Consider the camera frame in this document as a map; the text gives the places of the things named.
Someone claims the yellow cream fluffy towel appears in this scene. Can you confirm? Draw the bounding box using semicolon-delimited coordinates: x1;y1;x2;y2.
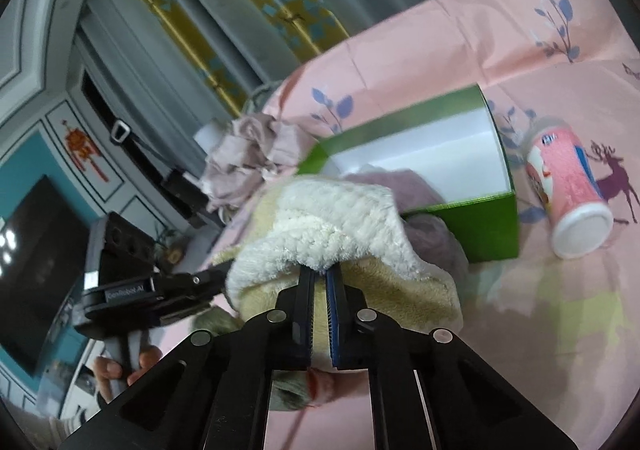
209;177;464;333

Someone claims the red white knitted sock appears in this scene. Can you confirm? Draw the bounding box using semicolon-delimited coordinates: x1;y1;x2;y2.
306;368;340;407

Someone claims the purple mesh bath pouf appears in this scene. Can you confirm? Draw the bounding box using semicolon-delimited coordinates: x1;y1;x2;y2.
343;168;469;282

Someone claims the person's left hand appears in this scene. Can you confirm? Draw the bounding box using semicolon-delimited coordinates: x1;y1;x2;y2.
92;345;164;406

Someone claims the potted plant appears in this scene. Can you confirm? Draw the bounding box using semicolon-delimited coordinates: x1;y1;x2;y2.
154;228;189;266

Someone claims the black television screen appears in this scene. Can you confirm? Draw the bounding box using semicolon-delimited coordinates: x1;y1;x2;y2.
1;176;89;380

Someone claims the black speaker stand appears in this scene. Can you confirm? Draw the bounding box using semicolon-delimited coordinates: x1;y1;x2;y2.
80;72;224;230

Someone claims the red chinese knot ornament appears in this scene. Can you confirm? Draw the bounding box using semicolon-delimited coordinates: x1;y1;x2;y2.
62;120;110;182

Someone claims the white cylinder lamp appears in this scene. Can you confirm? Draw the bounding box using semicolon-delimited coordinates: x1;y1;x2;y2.
193;118;230;154

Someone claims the crumpled beige pink cloth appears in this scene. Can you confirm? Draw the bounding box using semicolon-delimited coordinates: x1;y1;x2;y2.
198;113;316;213

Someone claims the pink white wipes canister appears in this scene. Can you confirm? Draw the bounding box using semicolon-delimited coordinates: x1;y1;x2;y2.
521;116;614;259

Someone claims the green cardboard box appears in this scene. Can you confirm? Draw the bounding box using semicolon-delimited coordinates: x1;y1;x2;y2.
298;86;520;262

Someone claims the grey curtain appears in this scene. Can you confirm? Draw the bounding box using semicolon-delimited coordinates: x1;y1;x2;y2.
76;0;424;174

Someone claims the yellow patterned curtain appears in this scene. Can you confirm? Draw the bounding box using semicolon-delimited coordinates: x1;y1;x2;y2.
141;0;348;118

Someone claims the pink patterned tablecloth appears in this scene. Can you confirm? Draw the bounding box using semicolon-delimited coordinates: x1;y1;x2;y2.
265;0;639;449

